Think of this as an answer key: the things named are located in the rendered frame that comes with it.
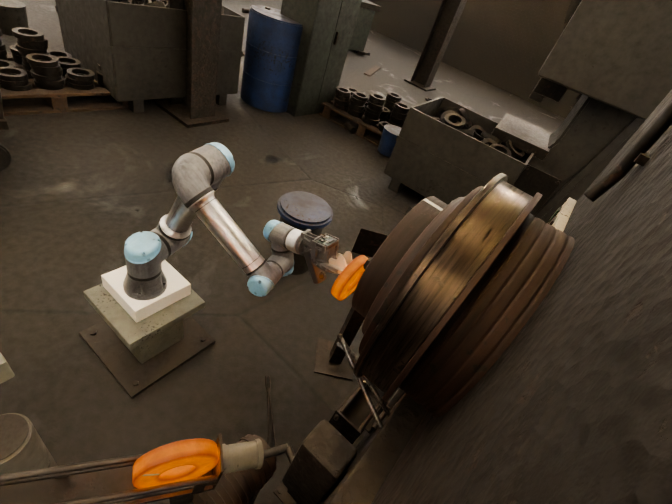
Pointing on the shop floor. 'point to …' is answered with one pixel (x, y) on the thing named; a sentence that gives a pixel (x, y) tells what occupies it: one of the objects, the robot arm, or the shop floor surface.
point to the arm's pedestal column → (146, 353)
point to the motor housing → (240, 482)
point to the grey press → (593, 95)
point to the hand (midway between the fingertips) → (353, 273)
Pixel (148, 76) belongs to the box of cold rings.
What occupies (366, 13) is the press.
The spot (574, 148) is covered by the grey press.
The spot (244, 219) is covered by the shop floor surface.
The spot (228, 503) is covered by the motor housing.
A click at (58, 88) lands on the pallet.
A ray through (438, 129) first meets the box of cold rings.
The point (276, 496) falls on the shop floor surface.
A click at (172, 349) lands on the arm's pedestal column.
